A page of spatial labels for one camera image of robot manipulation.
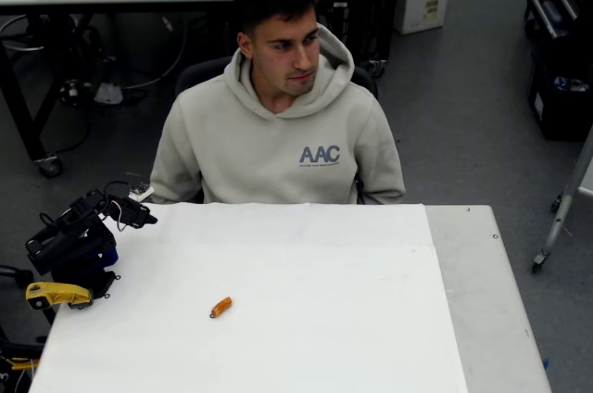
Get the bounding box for black bin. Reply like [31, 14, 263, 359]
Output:
[527, 47, 593, 142]

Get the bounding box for white sheet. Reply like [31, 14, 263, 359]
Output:
[28, 201, 469, 393]

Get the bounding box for man in beige hoodie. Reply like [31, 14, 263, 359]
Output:
[148, 0, 408, 206]

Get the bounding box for black camera cable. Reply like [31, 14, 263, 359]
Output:
[103, 180, 140, 196]

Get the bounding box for black office chair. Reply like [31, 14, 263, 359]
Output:
[174, 57, 380, 205]

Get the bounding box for black and yellow clamp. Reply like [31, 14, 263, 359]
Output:
[0, 327, 45, 385]

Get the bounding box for small orange object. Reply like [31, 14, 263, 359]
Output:
[208, 296, 233, 319]

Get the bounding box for white object on floor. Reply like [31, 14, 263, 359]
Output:
[94, 82, 124, 105]

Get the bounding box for grey metal stand with caster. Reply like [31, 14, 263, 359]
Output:
[531, 126, 593, 274]

